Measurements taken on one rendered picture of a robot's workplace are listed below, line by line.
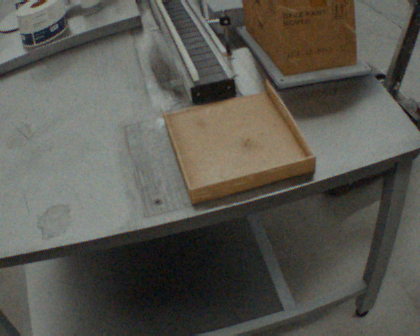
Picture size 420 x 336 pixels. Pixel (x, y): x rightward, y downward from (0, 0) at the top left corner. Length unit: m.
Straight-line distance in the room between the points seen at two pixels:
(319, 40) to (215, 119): 0.35
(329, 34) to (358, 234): 0.99
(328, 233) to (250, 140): 0.98
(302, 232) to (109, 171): 1.08
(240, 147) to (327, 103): 0.27
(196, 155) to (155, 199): 0.14
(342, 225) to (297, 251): 0.22
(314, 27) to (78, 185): 0.69
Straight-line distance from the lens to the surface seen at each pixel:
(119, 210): 1.11
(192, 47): 1.49
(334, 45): 1.40
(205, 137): 1.23
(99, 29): 1.79
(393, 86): 2.24
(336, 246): 2.07
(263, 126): 1.24
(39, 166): 1.30
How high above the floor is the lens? 1.60
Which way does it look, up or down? 42 degrees down
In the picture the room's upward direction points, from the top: 8 degrees counter-clockwise
